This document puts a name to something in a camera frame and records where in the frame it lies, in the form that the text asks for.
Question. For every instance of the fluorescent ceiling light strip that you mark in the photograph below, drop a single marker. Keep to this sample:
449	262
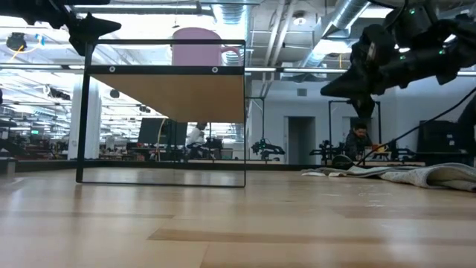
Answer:
316	70

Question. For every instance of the pink ceramic mug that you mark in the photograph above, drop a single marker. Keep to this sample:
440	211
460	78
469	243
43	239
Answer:
197	54

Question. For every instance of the white round ceiling sensor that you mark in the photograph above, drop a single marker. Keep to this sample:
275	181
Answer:
299	18

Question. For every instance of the large silver ventilation duct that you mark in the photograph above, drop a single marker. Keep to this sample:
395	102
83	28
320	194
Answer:
342	18

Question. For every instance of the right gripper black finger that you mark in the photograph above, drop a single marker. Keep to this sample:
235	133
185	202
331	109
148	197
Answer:
353	85

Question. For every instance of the black metal gantry frame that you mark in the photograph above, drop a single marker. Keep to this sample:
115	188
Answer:
330	123

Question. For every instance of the black computer monitor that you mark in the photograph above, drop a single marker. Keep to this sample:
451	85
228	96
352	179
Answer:
150	131
177	133

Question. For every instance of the black aluminium table frame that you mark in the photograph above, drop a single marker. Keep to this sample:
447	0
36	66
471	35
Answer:
44	166

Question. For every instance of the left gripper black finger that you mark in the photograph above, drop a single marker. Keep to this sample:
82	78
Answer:
94	27

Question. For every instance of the grey door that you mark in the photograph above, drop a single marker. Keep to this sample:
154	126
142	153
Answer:
301	139

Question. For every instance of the grey wall vent grille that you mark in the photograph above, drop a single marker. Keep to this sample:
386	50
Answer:
302	92

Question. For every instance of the wooden shelf black metal frame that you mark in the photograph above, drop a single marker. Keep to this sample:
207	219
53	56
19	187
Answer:
178	97

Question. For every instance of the small white paper tag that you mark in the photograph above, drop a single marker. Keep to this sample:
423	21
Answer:
337	174

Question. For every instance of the person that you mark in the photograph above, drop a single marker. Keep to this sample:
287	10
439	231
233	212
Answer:
195	136
357	143

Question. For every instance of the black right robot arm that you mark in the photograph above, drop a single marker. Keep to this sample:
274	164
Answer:
427	69

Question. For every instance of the black equipment case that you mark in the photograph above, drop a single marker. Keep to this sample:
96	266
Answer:
439	137

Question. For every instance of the ribbed silver ventilation duct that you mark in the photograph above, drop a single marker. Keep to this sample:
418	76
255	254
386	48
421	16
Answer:
232	15

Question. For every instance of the grey folded towel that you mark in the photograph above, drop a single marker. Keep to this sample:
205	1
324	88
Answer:
427	176

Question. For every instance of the background black robot arm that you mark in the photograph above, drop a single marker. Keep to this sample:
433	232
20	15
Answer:
266	149
327	150
212	143

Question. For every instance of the orange cup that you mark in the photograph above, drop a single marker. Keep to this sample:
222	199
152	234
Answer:
380	148

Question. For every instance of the small black ceiling device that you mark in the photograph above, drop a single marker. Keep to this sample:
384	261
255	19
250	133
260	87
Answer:
114	93

